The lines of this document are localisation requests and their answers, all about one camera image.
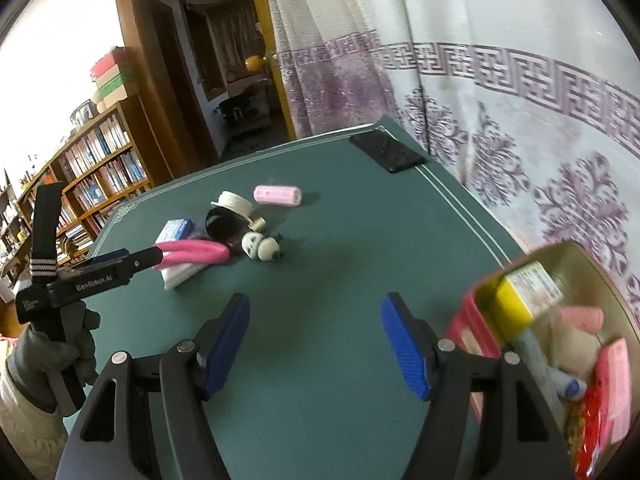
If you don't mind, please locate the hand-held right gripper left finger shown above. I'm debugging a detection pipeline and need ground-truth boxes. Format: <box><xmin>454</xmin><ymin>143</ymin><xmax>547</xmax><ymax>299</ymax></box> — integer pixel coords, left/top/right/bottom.
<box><xmin>55</xmin><ymin>292</ymin><xmax>252</xmax><ymax>480</ymax></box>

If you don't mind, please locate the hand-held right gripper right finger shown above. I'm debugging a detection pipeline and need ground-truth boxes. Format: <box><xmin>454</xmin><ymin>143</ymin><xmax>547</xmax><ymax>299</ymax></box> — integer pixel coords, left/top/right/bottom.
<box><xmin>381</xmin><ymin>291</ymin><xmax>576</xmax><ymax>480</ymax></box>

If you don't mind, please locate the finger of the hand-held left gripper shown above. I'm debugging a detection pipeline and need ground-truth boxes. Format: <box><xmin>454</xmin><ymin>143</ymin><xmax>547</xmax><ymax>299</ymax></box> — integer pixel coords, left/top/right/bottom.
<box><xmin>120</xmin><ymin>246</ymin><xmax>165</xmax><ymax>272</ymax></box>
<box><xmin>82</xmin><ymin>247</ymin><xmax>130</xmax><ymax>267</ymax></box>

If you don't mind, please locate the blue white tissue pack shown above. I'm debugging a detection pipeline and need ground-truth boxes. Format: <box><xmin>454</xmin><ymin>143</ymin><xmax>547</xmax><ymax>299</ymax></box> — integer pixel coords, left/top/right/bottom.
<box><xmin>155</xmin><ymin>218</ymin><xmax>195</xmax><ymax>246</ymax></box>

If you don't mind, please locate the pink foam curler rod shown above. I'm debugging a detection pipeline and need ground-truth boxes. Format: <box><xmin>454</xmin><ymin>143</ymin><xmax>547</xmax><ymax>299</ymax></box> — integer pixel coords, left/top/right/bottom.
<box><xmin>154</xmin><ymin>239</ymin><xmax>232</xmax><ymax>272</ymax></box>

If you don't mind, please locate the black cone-shaped nozzle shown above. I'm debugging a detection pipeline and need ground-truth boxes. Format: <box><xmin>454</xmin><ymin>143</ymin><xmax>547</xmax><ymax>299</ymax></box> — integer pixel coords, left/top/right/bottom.
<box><xmin>204</xmin><ymin>208</ymin><xmax>251</xmax><ymax>246</ymax></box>

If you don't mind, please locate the panda figurine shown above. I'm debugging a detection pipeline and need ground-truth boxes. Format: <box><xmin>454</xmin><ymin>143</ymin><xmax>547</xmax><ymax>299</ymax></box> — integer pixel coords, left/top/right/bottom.
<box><xmin>241</xmin><ymin>231</ymin><xmax>283</xmax><ymax>263</ymax></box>

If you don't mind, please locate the green white carton box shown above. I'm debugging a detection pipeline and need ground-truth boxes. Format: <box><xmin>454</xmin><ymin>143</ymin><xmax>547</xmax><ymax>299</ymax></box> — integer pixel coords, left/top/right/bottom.
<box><xmin>495</xmin><ymin>260</ymin><xmax>568</xmax><ymax>346</ymax></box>

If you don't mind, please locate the white blue tube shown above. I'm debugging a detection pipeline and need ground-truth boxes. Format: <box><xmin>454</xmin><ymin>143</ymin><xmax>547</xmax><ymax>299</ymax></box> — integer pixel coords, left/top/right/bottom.
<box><xmin>515</xmin><ymin>330</ymin><xmax>588</xmax><ymax>403</ymax></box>

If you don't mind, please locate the pink hair roller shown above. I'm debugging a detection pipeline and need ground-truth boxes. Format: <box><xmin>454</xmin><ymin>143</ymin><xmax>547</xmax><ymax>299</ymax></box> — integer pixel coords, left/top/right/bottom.
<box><xmin>253</xmin><ymin>185</ymin><xmax>304</xmax><ymax>208</ymax></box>
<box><xmin>557</xmin><ymin>306</ymin><xmax>605</xmax><ymax>335</ymax></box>

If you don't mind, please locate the red grey packet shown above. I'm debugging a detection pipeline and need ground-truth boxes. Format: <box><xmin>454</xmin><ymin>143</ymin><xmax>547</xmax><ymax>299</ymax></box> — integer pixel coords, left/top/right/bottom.
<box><xmin>565</xmin><ymin>385</ymin><xmax>608</xmax><ymax>480</ymax></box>

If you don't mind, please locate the person's left forearm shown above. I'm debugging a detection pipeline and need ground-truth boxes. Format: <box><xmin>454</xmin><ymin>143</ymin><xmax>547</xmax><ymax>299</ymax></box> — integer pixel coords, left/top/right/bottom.
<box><xmin>0</xmin><ymin>365</ymin><xmax>68</xmax><ymax>480</ymax></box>

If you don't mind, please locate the green desktop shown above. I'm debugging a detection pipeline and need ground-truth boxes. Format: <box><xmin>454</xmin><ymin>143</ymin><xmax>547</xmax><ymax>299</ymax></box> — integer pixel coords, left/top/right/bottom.
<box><xmin>65</xmin><ymin>115</ymin><xmax>541</xmax><ymax>480</ymax></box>

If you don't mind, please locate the person's left hand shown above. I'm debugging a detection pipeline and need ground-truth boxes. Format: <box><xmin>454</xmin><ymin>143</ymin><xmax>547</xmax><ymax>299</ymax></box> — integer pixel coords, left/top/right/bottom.
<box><xmin>7</xmin><ymin>307</ymin><xmax>101</xmax><ymax>411</ymax></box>

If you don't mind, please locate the white plastic spool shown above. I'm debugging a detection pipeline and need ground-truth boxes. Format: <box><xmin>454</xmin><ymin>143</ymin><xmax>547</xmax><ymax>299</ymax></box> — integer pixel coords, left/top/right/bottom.
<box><xmin>210</xmin><ymin>191</ymin><xmax>252</xmax><ymax>221</ymax></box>

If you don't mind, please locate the wooden bookshelf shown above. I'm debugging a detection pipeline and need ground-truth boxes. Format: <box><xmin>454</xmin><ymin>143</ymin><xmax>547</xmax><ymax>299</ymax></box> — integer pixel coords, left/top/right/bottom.
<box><xmin>0</xmin><ymin>95</ymin><xmax>173</xmax><ymax>281</ymax></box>

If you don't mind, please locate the metal basket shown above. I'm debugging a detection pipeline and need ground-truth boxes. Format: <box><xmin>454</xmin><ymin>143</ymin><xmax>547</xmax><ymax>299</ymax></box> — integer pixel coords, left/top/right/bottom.
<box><xmin>69</xmin><ymin>100</ymin><xmax>98</xmax><ymax>126</ymax></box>

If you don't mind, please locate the white soft pouch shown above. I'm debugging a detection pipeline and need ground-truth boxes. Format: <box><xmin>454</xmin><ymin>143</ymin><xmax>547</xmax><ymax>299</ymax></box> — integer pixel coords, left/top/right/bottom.
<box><xmin>542</xmin><ymin>310</ymin><xmax>601</xmax><ymax>376</ymax></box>

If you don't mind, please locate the green white cardboard box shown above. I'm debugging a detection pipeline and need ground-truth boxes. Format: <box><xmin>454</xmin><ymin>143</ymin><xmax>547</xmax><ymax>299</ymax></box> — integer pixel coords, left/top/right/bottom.
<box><xmin>95</xmin><ymin>72</ymin><xmax>141</xmax><ymax>103</ymax></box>

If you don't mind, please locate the black chair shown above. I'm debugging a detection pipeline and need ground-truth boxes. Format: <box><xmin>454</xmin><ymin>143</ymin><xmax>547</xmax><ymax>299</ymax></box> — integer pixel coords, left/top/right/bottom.
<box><xmin>216</xmin><ymin>94</ymin><xmax>261</xmax><ymax>121</ymax></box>

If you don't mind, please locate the red white cardboard box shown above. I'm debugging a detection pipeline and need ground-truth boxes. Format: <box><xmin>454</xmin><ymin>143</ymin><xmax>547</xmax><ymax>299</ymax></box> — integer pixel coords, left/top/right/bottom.
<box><xmin>89</xmin><ymin>49</ymin><xmax>136</xmax><ymax>81</ymax></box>

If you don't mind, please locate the black smartphone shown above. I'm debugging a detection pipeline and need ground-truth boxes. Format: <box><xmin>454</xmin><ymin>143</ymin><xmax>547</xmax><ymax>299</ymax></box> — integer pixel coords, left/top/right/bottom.
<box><xmin>349</xmin><ymin>130</ymin><xmax>427</xmax><ymax>174</ymax></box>

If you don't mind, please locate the yellow wooden door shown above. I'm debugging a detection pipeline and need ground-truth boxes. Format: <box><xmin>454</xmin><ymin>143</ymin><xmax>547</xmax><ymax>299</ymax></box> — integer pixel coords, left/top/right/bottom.
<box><xmin>244</xmin><ymin>0</ymin><xmax>298</xmax><ymax>141</ymax></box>

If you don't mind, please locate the pink flat packet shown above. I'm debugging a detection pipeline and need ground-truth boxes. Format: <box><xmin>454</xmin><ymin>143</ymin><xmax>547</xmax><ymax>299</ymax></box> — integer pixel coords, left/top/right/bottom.
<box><xmin>594</xmin><ymin>337</ymin><xmax>632</xmax><ymax>446</ymax></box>

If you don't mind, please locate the white purple patterned curtain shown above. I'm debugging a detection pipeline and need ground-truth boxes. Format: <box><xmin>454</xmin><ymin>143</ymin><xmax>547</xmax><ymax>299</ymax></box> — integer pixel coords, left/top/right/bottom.
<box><xmin>260</xmin><ymin>0</ymin><xmax>640</xmax><ymax>321</ymax></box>

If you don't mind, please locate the dark wooden door frame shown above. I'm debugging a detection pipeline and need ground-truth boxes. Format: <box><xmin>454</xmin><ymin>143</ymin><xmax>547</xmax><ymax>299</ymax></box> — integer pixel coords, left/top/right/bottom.
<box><xmin>114</xmin><ymin>0</ymin><xmax>296</xmax><ymax>181</ymax></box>

